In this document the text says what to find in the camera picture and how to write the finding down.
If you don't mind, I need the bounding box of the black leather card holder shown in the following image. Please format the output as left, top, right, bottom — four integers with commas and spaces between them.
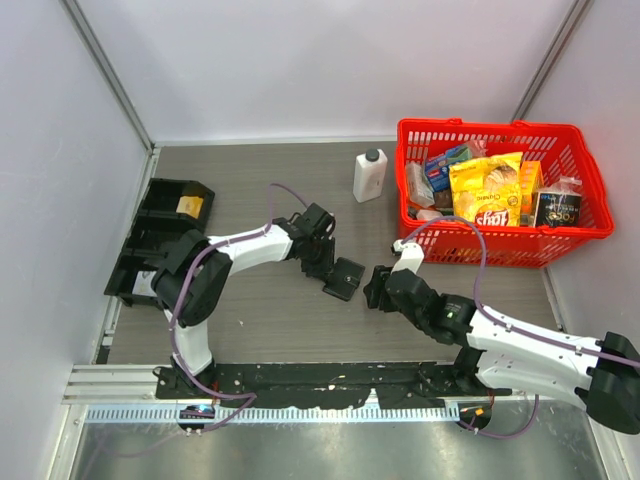
323, 257, 365, 302

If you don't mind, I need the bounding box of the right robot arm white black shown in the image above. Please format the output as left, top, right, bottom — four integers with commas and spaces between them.
364, 266, 639, 435

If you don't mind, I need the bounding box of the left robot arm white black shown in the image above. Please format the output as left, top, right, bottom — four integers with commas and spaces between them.
151, 203, 335, 398

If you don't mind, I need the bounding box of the yellow card in tray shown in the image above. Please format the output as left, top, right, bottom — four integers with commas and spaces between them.
176, 196, 204, 219

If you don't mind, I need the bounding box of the white bottle black cap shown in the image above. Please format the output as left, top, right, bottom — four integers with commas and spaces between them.
353, 148, 388, 203

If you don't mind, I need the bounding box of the pale wrapped snack pack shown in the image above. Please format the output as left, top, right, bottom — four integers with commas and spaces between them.
405, 162, 435, 208

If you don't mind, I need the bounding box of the blue box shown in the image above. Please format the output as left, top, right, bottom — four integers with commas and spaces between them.
424, 153, 450, 192

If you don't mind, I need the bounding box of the yellow Lays chips bag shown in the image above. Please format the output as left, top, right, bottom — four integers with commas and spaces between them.
449, 152, 523, 227

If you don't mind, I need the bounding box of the black compartment tray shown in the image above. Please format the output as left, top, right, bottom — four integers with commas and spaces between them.
104, 178, 215, 307

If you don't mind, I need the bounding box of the green sponge pack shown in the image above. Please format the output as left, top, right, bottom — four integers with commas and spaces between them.
445, 141, 485, 165

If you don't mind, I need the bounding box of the red plastic shopping basket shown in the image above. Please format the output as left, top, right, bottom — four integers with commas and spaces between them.
395, 118, 615, 268

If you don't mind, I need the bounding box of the orange snack box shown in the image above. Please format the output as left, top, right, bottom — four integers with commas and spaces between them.
519, 161, 544, 226

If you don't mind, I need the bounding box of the black snack package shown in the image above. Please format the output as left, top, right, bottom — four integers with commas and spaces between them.
531, 176, 582, 228

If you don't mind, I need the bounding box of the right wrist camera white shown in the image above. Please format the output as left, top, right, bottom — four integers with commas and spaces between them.
392, 239, 424, 274

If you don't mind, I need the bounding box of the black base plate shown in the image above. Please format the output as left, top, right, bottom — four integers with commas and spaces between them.
154, 360, 514, 409

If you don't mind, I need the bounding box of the white cable duct rail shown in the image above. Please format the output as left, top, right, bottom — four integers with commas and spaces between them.
85, 402, 460, 424

